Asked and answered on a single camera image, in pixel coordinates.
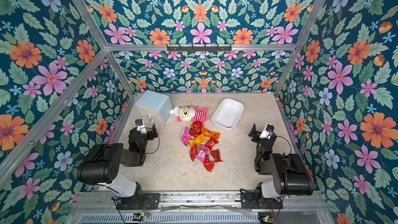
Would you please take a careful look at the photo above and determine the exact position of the small white plush bunny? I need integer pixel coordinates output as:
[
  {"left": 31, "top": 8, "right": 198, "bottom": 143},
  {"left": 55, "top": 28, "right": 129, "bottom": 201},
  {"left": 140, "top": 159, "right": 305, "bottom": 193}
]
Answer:
[{"left": 170, "top": 106, "right": 181, "bottom": 116}]

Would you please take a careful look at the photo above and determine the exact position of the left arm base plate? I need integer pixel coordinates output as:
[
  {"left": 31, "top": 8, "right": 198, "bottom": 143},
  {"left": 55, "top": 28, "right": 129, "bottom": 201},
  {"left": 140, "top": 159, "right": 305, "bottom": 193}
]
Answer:
[{"left": 116, "top": 193, "right": 160, "bottom": 211}]

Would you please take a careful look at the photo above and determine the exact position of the orange tea bag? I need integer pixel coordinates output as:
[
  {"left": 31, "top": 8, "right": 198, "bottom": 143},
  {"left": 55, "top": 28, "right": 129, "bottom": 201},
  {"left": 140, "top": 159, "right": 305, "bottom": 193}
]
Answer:
[{"left": 201, "top": 127, "right": 221, "bottom": 139}]

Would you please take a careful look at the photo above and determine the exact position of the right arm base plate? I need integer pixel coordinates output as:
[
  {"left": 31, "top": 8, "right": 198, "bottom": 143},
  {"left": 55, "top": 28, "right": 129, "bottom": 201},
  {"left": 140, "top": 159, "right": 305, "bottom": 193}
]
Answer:
[{"left": 239, "top": 188, "right": 283, "bottom": 210}]

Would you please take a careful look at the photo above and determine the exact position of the white pink plush doll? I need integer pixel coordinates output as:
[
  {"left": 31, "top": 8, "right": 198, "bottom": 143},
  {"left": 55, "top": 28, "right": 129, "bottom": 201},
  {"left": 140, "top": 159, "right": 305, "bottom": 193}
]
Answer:
[{"left": 176, "top": 105, "right": 208, "bottom": 122}]

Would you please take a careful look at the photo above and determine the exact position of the black hook rail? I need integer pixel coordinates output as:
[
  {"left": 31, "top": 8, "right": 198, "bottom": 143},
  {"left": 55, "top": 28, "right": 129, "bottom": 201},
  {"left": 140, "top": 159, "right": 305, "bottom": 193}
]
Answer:
[{"left": 166, "top": 44, "right": 232, "bottom": 52}]

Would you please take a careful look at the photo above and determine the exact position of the red tea bag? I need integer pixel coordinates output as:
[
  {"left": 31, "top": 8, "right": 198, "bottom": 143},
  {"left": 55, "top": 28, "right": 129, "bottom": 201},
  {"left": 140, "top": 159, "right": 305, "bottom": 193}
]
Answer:
[
  {"left": 190, "top": 121, "right": 203, "bottom": 138},
  {"left": 210, "top": 149, "right": 222, "bottom": 162},
  {"left": 205, "top": 137, "right": 219, "bottom": 150},
  {"left": 203, "top": 155, "right": 214, "bottom": 173},
  {"left": 190, "top": 145, "right": 198, "bottom": 162}
]

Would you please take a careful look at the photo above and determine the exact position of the yellow tea bag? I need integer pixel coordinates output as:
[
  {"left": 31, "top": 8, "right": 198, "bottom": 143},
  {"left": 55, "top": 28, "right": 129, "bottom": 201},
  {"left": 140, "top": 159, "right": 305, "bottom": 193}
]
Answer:
[{"left": 188, "top": 134, "right": 207, "bottom": 148}]

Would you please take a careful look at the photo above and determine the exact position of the light blue mini cabinet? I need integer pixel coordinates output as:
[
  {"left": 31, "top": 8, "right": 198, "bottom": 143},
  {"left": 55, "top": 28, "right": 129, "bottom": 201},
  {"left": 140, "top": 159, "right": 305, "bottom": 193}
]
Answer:
[{"left": 135, "top": 90, "right": 173, "bottom": 124}]

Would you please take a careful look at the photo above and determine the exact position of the white plastic storage box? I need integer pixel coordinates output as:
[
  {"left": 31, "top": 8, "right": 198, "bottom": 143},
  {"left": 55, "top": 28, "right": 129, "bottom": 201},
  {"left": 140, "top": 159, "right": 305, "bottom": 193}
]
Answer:
[{"left": 212, "top": 99, "right": 245, "bottom": 130}]

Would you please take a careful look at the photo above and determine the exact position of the red tea bag bottom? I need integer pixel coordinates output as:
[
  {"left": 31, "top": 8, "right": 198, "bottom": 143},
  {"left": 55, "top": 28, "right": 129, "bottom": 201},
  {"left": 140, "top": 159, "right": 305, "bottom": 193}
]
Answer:
[{"left": 203, "top": 155, "right": 214, "bottom": 173}]

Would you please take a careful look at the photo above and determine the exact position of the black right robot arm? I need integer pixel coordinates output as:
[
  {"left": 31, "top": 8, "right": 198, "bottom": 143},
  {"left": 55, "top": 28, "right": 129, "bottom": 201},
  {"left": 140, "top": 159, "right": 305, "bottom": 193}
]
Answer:
[{"left": 248, "top": 124, "right": 314, "bottom": 209}]

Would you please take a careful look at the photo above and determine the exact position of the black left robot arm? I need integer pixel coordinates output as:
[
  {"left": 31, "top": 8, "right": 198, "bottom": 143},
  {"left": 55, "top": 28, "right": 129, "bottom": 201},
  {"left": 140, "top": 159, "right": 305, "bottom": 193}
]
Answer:
[{"left": 76, "top": 119, "right": 160, "bottom": 210}]

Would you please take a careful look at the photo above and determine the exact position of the red tea bag top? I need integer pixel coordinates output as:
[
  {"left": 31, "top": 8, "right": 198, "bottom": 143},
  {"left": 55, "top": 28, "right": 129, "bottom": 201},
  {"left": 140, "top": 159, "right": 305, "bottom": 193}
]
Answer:
[{"left": 190, "top": 121, "right": 203, "bottom": 138}]

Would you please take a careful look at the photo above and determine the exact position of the pink tea bag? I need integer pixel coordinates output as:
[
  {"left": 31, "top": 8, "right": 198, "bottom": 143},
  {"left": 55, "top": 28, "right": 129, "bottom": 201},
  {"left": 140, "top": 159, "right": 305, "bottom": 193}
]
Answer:
[
  {"left": 181, "top": 127, "right": 191, "bottom": 146},
  {"left": 195, "top": 144, "right": 210, "bottom": 162}
]

